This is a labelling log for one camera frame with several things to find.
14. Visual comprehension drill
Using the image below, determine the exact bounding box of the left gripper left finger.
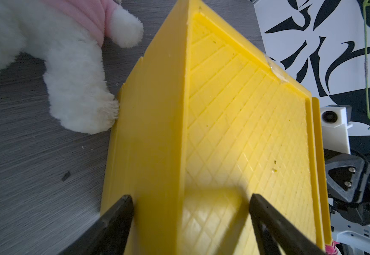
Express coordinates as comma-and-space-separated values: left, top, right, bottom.
60, 194, 134, 255

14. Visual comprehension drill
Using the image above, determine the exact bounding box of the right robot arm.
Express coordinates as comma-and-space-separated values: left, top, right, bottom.
324, 149, 370, 255

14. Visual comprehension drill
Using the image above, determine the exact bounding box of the yellow plastic drawer cabinet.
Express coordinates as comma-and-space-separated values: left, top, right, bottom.
101, 1, 327, 255

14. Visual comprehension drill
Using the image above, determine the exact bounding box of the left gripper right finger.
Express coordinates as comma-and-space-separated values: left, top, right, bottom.
249, 193, 325, 255

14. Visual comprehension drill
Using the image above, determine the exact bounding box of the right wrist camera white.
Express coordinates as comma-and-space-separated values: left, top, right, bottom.
320, 105, 353, 155

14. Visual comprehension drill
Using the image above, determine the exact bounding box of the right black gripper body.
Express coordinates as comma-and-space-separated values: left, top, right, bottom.
324, 149, 370, 225

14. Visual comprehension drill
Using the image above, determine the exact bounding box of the white plush toy pink shirt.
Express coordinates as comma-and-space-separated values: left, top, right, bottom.
0, 1, 144, 135

